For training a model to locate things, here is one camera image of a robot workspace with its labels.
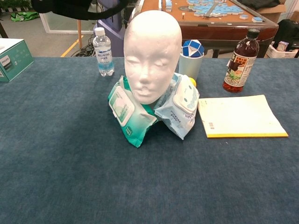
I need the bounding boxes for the brown tea bottle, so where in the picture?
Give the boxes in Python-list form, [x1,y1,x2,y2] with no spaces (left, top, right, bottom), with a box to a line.
[222,28,260,93]

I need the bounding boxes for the yellow-edged white notebook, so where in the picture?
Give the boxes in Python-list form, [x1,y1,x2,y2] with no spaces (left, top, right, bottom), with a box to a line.
[198,94,289,139]

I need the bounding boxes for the black floor cables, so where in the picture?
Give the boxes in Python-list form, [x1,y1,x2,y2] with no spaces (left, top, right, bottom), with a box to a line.
[71,35,99,57]

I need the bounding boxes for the white plastic basket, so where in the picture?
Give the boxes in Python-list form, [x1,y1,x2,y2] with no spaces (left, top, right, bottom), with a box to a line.
[266,44,299,58]

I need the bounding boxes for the wooden pole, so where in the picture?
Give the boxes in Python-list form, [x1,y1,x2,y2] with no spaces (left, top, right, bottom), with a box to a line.
[77,19,83,49]

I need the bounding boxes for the blue tablecloth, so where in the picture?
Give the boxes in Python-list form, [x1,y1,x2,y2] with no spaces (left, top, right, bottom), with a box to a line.
[0,56,299,224]

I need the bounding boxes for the black cloth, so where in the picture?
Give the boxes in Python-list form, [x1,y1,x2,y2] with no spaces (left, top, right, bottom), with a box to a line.
[238,0,281,10]

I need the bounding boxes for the black bag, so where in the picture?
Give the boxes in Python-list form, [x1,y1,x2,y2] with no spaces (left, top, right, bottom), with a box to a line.
[272,19,299,51]

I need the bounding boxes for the clear water bottle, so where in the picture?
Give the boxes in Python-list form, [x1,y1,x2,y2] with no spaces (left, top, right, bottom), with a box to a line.
[93,27,115,77]

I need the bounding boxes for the blue white snake puzzle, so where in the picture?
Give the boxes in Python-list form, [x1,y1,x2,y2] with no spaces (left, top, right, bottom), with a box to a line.
[182,39,205,58]

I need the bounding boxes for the light blue wet wipes pack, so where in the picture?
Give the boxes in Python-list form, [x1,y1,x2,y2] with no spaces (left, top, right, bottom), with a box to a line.
[154,72,200,140]

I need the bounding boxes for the teal cardboard product box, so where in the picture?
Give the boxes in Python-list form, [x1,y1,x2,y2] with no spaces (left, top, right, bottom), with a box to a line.
[0,38,34,83]

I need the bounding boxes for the light blue cup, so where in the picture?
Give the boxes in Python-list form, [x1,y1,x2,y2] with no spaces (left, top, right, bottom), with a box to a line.
[178,51,205,81]

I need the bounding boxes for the black baseball cap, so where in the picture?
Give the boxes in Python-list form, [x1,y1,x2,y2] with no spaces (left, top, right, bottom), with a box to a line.
[31,0,128,21]

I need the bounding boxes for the brown cardboard box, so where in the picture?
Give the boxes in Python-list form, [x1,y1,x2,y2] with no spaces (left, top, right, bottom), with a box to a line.
[254,4,287,24]

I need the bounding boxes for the green bag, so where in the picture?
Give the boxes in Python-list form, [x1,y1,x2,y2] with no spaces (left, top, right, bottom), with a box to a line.
[10,11,40,22]

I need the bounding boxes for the white foam mannequin head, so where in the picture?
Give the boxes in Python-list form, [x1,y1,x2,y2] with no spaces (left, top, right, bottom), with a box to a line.
[123,10,183,105]

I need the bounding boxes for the green wet wipes pack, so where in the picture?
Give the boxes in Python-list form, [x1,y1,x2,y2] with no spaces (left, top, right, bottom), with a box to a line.
[107,75,157,148]

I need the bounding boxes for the purple blue machine base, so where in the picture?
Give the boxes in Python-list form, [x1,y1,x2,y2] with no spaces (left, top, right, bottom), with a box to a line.
[97,9,128,57]

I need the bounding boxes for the brown mahjong table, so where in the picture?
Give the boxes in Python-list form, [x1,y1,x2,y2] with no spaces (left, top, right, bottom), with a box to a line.
[130,0,280,58]

